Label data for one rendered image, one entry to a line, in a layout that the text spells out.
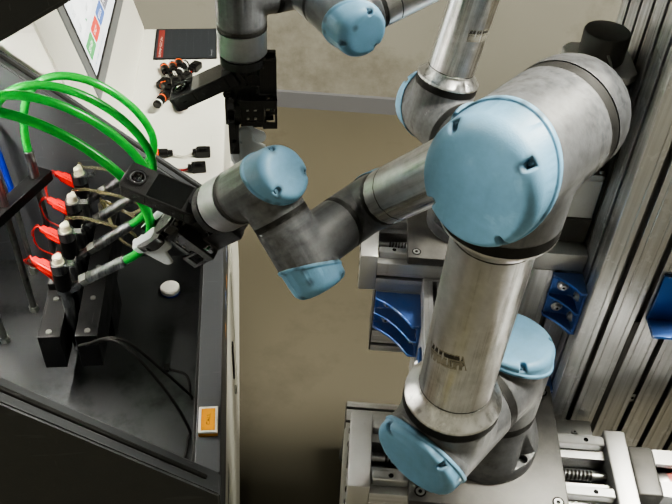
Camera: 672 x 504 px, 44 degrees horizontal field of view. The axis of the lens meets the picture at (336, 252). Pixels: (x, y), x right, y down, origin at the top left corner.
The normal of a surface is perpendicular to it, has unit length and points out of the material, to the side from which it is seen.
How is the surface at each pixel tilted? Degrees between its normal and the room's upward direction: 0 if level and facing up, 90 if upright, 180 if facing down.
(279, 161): 46
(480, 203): 82
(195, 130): 0
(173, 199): 18
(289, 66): 90
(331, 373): 0
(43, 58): 90
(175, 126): 0
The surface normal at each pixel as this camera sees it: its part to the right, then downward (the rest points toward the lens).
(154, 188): 0.17, -0.50
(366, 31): 0.48, 0.61
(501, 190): -0.65, 0.38
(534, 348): 0.13, -0.80
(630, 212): -0.06, 0.67
